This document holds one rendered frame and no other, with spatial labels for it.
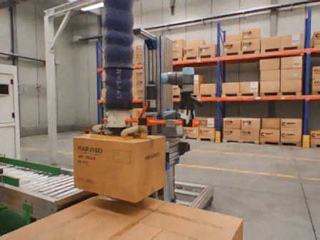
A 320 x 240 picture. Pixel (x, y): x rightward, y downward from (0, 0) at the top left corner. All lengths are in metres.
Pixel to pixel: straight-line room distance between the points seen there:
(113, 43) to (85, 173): 0.99
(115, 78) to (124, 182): 0.74
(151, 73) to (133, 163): 1.22
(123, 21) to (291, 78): 7.36
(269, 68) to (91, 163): 7.59
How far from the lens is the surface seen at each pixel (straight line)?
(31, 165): 3.40
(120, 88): 1.82
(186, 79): 1.58
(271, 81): 8.77
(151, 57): 2.61
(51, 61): 5.47
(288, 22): 10.45
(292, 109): 10.03
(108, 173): 1.79
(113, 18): 1.92
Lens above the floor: 1.31
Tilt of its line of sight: 3 degrees down
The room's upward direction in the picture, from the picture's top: straight up
